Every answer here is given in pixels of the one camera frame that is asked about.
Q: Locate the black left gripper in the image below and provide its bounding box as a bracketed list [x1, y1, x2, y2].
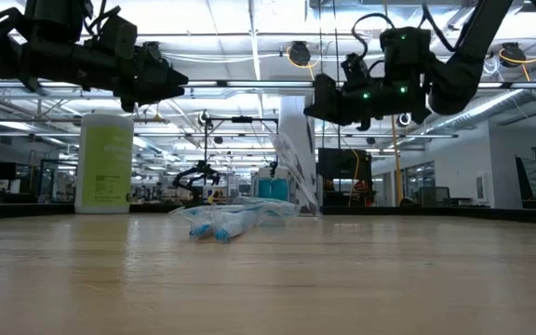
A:
[117, 40, 190, 114]

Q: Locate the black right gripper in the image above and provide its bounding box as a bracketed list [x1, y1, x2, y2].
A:
[302, 73, 433, 127]

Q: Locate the blue white toothbrush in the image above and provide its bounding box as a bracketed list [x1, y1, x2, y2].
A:
[168, 205, 213, 241]
[202, 204, 269, 245]
[234, 195, 302, 222]
[221, 199, 278, 234]

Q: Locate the green disinfecting wipes canister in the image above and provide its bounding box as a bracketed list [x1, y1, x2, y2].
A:
[74, 113, 136, 215]

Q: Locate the grey mesh chair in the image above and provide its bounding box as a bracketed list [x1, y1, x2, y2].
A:
[418, 185, 451, 208]

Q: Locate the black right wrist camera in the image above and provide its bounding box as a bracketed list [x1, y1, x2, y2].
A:
[341, 52, 372, 89]

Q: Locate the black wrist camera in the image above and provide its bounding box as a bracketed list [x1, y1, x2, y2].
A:
[86, 13, 139, 61]
[341, 52, 372, 89]

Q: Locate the black ceiling cable reel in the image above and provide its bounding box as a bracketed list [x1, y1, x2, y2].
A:
[288, 40, 314, 68]
[499, 41, 528, 69]

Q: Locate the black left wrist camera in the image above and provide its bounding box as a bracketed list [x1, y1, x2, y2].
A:
[86, 13, 139, 61]

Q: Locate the black background rig frame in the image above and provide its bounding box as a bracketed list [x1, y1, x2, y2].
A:
[202, 114, 281, 206]

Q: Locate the yellow hanging cable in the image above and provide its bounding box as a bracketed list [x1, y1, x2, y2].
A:
[390, 114, 405, 207]

